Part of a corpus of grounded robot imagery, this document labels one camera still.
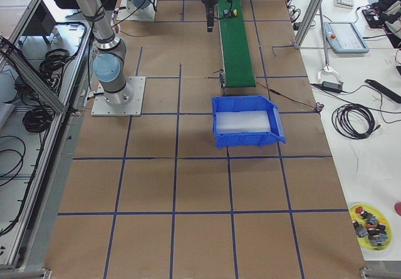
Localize yellow plate of buttons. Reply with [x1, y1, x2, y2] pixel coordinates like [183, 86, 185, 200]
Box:
[348, 203, 392, 251]

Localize green conveyor belt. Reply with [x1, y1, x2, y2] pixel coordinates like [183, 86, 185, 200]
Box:
[218, 0, 256, 88]

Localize blue bin right side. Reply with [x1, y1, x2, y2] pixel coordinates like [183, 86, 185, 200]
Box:
[212, 95, 286, 149]

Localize teach pendant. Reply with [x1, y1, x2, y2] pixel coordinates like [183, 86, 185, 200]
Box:
[323, 22, 370, 54]

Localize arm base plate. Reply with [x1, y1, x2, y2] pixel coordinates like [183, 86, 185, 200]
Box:
[91, 76, 146, 117]
[116, 0, 156, 22]

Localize aluminium frame post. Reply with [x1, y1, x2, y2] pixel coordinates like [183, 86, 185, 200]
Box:
[293, 0, 322, 49]

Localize red black conveyor wires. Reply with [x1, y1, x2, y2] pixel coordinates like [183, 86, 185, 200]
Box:
[256, 83, 323, 112]

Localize coiled black cable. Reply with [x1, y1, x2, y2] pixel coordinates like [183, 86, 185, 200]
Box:
[331, 103, 382, 140]

